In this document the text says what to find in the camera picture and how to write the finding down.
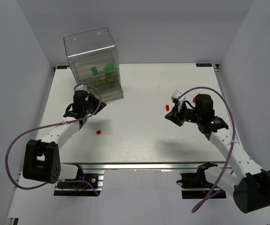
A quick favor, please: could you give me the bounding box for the yellow square lego brick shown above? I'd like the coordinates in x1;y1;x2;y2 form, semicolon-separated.
92;79;103;85

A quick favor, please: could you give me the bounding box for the green square lego brick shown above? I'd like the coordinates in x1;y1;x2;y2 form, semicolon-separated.
90;67;98;75

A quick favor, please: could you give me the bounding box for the green long lego brick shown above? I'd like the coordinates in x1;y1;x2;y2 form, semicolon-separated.
103;63;116;73

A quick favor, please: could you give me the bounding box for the clear plastic drawer container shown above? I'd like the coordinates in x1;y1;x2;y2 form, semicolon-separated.
63;27;124;102

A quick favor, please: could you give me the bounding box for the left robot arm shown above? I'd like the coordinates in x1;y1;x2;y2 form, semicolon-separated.
22;90;106;184

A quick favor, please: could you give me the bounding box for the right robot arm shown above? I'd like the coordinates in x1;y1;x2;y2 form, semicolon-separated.
165;91;270;213

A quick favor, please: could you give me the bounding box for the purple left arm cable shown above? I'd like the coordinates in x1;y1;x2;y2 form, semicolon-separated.
5;83;102;196

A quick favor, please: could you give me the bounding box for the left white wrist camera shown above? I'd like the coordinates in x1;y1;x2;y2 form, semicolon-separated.
74;84;87;92

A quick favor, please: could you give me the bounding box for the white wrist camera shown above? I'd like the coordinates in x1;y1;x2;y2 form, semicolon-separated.
171;90;186;112
74;84;87;92

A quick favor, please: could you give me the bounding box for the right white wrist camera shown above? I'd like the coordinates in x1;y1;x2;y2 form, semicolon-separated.
171;90;186;112

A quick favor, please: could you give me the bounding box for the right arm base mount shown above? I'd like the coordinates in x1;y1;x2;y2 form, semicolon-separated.
176;162;218;200

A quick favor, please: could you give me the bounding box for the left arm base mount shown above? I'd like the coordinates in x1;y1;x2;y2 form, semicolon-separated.
53;165;104;197

